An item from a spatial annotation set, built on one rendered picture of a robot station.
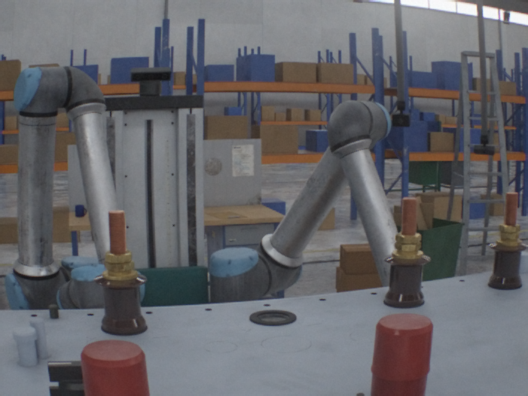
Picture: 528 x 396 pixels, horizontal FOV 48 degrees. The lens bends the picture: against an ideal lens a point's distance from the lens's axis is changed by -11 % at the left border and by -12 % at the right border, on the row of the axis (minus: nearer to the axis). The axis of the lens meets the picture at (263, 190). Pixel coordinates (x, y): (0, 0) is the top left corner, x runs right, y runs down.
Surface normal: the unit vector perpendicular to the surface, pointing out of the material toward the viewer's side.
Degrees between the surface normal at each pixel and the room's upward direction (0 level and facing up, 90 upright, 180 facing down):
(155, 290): 90
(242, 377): 0
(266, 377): 0
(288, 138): 90
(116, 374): 89
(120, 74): 90
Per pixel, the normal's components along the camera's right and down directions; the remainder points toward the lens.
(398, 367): -0.34, 0.10
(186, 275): 0.29, 0.11
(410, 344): 0.04, 0.11
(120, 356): 0.04, -0.98
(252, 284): 0.77, 0.07
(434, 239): 0.56, 0.17
